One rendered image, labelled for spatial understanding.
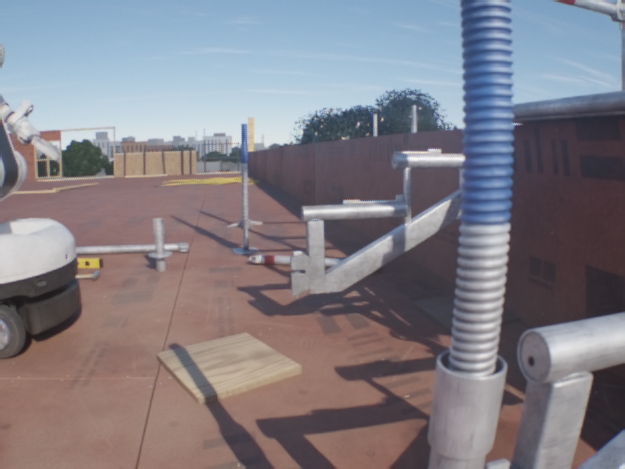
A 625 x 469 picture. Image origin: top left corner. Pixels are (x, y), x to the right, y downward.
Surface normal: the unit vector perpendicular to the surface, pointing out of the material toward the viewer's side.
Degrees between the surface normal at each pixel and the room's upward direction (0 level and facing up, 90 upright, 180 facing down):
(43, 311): 90
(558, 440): 90
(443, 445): 90
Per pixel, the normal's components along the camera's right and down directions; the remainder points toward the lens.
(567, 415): 0.21, 0.17
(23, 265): 0.90, 0.05
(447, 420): -0.70, 0.12
